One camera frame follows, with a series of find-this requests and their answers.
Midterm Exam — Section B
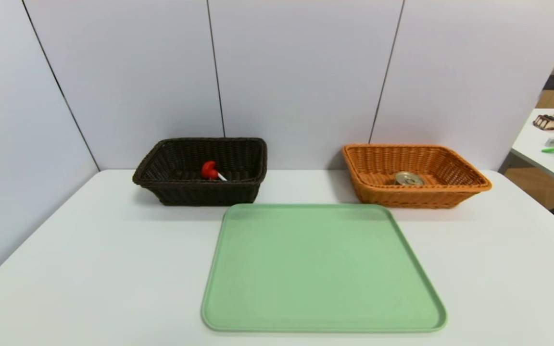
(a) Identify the gold pull-tab tin can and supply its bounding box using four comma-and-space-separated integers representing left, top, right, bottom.
394, 171, 426, 186

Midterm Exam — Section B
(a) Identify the dark brown wicker basket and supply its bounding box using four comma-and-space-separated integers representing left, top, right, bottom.
132, 137, 268, 207

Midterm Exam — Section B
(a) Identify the orange wicker basket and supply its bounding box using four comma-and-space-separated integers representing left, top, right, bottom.
343, 144, 492, 209

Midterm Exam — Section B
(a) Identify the light green plastic tray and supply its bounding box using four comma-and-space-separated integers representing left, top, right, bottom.
201, 203, 448, 333

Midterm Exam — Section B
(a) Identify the white side table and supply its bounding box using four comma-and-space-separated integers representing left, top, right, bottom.
511, 108, 554, 190

